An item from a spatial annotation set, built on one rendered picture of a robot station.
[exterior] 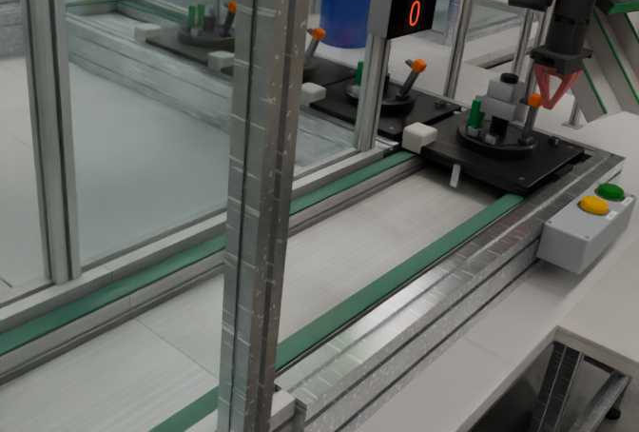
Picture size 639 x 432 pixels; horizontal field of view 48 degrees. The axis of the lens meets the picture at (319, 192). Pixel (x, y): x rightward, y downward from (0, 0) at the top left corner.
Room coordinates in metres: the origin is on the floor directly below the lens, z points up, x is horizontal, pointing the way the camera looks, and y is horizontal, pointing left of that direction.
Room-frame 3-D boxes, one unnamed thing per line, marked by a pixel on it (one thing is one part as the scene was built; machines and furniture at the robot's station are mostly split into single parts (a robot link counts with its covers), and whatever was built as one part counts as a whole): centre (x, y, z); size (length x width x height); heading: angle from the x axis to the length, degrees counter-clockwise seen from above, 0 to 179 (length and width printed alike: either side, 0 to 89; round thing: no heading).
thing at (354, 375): (0.89, -0.26, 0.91); 0.89 x 0.06 x 0.11; 143
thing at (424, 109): (1.35, -0.09, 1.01); 0.24 x 0.24 x 0.13; 53
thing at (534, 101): (1.17, -0.34, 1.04); 0.04 x 0.02 x 0.08; 53
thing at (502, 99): (1.20, -0.29, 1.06); 0.08 x 0.04 x 0.07; 53
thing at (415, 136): (1.18, -0.16, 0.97); 0.05 x 0.05 x 0.04; 53
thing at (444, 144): (1.20, -0.30, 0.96); 0.24 x 0.24 x 0.02; 53
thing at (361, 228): (0.97, -0.10, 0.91); 0.84 x 0.28 x 0.10; 143
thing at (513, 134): (1.20, -0.30, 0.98); 0.14 x 0.14 x 0.02
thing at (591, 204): (1.00, -0.42, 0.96); 0.04 x 0.04 x 0.02
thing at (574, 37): (1.15, -0.36, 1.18); 0.10 x 0.07 x 0.07; 143
